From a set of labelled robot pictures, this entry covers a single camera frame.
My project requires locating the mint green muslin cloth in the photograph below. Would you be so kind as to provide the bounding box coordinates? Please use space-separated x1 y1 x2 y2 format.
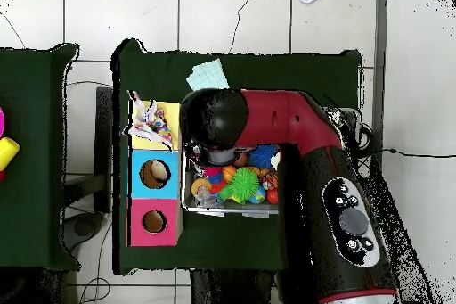
185 58 231 91

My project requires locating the white cloth with colourful dots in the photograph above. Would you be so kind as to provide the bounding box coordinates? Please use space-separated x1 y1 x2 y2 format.
122 90 175 151

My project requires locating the wooden box with three holes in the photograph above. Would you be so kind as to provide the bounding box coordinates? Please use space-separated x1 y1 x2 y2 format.
126 100 184 247

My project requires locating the small orange basketball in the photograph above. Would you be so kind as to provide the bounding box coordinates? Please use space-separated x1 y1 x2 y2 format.
221 164 237 182

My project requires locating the blue spiky rubber ball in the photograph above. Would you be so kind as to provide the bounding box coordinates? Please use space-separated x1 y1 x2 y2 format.
248 144 280 170

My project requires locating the green spiky rubber ball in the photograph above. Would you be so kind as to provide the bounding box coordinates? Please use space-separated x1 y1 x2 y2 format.
218 168 260 205

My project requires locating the orange tiger plush toy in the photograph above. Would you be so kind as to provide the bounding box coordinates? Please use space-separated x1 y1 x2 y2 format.
261 171 280 191

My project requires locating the black upright panel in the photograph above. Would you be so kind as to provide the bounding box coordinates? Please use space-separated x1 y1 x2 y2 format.
94 86 114 214

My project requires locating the dark green cloth of side table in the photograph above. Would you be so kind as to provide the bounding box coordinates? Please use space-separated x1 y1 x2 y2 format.
0 43 81 271

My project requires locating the yellow cylinder toy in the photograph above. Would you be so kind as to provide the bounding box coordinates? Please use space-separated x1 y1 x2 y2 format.
0 136 21 172

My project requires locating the silver wire mesh bin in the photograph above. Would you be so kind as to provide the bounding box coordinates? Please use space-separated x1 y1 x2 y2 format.
180 105 361 218

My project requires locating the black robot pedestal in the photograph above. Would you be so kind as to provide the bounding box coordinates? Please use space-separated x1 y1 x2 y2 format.
190 269 282 304

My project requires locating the black power cable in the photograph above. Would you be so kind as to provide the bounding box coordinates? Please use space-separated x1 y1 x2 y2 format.
359 146 456 160

